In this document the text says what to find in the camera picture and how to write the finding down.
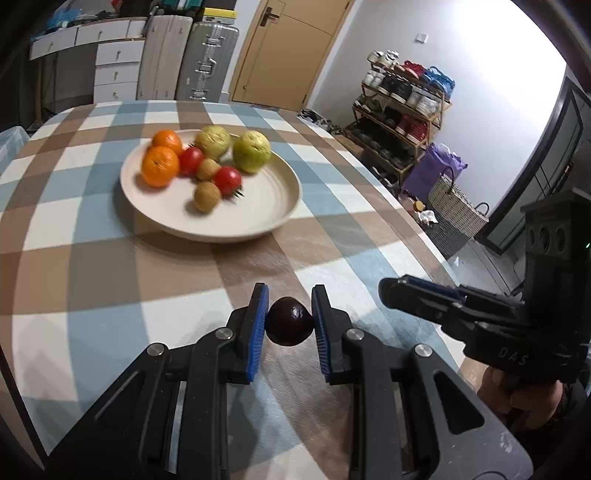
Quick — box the person's right hand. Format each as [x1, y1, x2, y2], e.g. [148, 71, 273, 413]
[478, 367, 563, 431]

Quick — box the tan wooden door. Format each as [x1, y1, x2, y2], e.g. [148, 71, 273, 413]
[229, 0, 355, 112]

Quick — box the brown kiwi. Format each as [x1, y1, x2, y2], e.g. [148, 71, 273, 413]
[193, 181, 222, 213]
[196, 158, 221, 182]

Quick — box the small orange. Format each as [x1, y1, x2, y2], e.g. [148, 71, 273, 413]
[151, 129, 184, 155]

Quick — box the dark purple round fruit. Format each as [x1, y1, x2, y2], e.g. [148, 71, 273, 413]
[265, 296, 315, 347]

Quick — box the woven basket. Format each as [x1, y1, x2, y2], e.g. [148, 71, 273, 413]
[427, 167, 490, 259]

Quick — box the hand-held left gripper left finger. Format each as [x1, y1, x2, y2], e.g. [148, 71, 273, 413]
[45, 282, 270, 480]

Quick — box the blue plastic bag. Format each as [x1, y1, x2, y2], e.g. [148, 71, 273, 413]
[48, 0, 86, 26]

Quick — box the green guava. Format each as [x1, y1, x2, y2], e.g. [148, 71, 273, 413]
[232, 130, 272, 174]
[194, 124, 232, 161]

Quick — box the row of assorted shoes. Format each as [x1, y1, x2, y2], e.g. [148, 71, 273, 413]
[358, 50, 455, 178]

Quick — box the red tomato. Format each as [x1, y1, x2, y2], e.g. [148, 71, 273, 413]
[213, 166, 243, 197]
[178, 147, 205, 177]

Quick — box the large orange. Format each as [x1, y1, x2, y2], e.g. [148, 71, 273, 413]
[141, 145, 181, 188]

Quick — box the purple bag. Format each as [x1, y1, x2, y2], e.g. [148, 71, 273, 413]
[404, 142, 468, 199]

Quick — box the large cream plate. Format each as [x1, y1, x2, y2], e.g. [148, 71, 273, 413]
[120, 128, 303, 244]

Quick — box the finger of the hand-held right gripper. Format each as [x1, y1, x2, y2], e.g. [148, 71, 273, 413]
[378, 274, 527, 344]

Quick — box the checked tablecloth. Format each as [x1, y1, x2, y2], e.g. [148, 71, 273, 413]
[0, 99, 462, 480]

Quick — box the silver suitcase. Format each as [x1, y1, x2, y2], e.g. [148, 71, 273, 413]
[177, 21, 241, 102]

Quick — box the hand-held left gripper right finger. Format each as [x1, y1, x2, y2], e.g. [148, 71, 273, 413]
[311, 285, 533, 480]

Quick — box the white drawer desk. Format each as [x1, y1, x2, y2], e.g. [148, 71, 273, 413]
[30, 17, 147, 103]

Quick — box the wooden shoe rack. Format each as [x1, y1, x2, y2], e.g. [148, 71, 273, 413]
[352, 51, 453, 185]

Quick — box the pile of sneakers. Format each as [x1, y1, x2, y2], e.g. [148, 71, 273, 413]
[299, 108, 334, 133]

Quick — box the beige suitcase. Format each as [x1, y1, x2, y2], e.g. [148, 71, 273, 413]
[137, 15, 194, 101]

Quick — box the brown cardboard box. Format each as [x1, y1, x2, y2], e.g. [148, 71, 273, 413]
[332, 134, 366, 160]

